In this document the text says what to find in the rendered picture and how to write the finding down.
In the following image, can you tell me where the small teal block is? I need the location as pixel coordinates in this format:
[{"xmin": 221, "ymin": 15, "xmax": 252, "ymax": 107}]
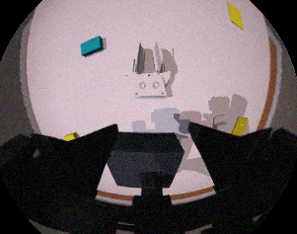
[{"xmin": 80, "ymin": 36, "xmax": 104, "ymax": 56}]

